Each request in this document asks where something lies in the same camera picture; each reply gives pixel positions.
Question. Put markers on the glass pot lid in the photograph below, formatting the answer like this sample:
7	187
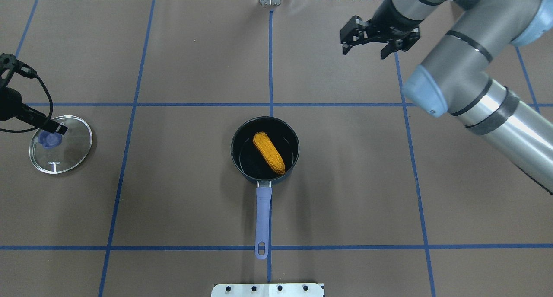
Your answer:
56	153

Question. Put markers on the yellow corn cob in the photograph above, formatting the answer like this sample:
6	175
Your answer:
269	152

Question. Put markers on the dark blue saucepan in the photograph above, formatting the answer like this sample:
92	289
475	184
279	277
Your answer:
252	166

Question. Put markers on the brown paper table cover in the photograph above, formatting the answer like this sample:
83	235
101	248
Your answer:
384	200

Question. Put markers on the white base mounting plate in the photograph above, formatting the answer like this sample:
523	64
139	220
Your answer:
269	290

